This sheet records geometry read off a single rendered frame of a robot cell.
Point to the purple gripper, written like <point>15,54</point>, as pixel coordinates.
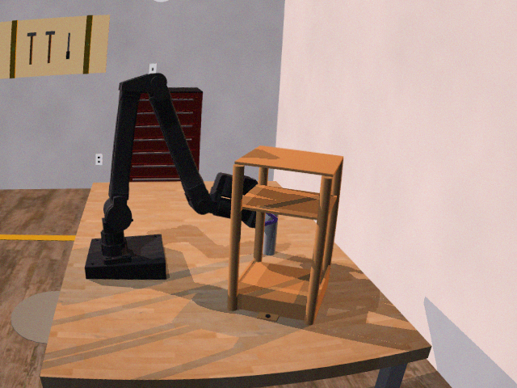
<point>250,220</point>

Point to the grey bottle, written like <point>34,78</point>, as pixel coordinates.
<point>270,234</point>

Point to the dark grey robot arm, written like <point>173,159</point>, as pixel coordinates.
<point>118,215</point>

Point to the small orange wooden shelving unit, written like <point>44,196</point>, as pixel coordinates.
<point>275,290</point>

